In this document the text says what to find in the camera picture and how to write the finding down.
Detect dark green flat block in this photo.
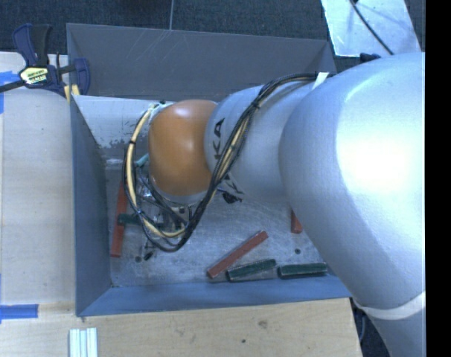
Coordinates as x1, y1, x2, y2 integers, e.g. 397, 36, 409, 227
116, 213, 140, 227
276, 261, 329, 280
225, 258, 278, 283

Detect red-brown flat block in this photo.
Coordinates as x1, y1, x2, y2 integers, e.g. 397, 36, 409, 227
109, 180, 129, 259
290, 209, 304, 235
205, 230, 270, 280

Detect pale wood flat board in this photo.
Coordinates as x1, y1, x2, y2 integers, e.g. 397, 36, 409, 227
0, 84, 78, 306

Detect grey metal bin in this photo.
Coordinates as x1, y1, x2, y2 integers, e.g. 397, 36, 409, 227
65, 22, 354, 318

